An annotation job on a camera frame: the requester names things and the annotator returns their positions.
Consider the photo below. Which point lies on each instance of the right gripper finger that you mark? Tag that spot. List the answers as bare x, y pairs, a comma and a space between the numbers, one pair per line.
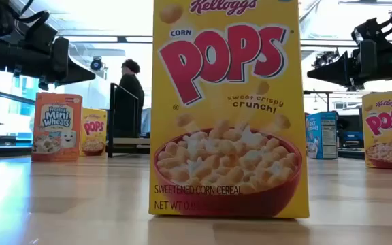
339, 69

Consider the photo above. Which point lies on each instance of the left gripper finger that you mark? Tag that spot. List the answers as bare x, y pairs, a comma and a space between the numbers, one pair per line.
80, 75

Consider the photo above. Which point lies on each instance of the orange Mini-Wheats cereal box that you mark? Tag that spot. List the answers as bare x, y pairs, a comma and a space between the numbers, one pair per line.
56, 126

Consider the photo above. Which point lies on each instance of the yellow Corn Pops cereal box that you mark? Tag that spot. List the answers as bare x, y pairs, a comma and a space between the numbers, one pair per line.
230, 102
94, 131
390, 129

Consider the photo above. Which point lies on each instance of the blue Rice Krispies cereal box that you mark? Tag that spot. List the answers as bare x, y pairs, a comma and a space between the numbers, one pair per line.
322, 136

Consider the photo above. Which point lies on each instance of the black metal wooden shelf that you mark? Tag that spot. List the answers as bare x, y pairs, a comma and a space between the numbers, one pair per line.
110, 119

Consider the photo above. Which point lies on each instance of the black ceiling track light cluster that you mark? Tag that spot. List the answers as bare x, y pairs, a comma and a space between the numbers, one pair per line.
325, 58

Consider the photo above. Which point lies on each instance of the person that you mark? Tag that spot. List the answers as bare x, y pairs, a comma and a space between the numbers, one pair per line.
131, 102

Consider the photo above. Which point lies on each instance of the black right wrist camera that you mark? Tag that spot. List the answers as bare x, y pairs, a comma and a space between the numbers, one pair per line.
369, 32

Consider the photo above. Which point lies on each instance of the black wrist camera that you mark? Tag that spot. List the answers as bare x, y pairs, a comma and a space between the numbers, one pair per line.
369, 32
43, 37

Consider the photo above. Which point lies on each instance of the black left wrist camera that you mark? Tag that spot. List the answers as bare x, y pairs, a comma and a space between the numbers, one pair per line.
43, 37

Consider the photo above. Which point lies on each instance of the black aluminium table frame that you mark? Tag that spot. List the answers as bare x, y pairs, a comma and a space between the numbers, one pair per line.
12, 150

